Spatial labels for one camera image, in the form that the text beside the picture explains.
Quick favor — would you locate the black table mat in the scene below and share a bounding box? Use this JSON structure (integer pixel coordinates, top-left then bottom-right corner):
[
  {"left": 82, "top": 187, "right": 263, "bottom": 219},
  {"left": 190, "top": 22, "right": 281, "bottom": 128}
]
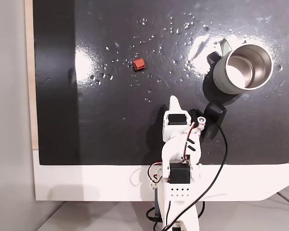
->
[{"left": 32, "top": 0, "right": 289, "bottom": 166}]

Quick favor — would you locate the black webcam cable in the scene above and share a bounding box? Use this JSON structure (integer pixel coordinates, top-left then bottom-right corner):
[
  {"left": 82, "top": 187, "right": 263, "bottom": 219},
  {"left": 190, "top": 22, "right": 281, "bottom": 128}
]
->
[{"left": 161, "top": 125, "right": 229, "bottom": 231}]

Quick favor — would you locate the small red cube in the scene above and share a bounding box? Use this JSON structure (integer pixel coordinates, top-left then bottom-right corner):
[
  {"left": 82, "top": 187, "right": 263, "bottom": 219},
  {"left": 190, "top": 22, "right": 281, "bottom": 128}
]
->
[{"left": 132, "top": 58, "right": 146, "bottom": 71}]

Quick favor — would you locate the thin white wire loop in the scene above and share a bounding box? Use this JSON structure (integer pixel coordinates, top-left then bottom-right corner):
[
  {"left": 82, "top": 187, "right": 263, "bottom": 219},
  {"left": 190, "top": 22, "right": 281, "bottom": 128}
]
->
[{"left": 129, "top": 167, "right": 145, "bottom": 187}]

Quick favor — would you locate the light wooden board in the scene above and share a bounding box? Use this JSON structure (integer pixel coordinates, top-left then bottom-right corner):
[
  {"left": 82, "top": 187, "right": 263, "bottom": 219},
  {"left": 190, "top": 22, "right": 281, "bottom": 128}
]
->
[{"left": 24, "top": 0, "right": 40, "bottom": 150}]

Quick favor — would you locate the pale green steel mug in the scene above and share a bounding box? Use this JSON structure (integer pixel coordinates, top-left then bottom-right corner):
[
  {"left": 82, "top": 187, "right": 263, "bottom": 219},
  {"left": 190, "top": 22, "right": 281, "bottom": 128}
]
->
[{"left": 211, "top": 34, "right": 274, "bottom": 96}]

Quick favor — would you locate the black webcam on clamp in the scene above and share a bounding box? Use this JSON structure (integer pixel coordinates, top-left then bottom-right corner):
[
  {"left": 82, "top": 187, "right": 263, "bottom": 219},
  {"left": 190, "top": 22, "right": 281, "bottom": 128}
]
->
[{"left": 190, "top": 102, "right": 228, "bottom": 142}]

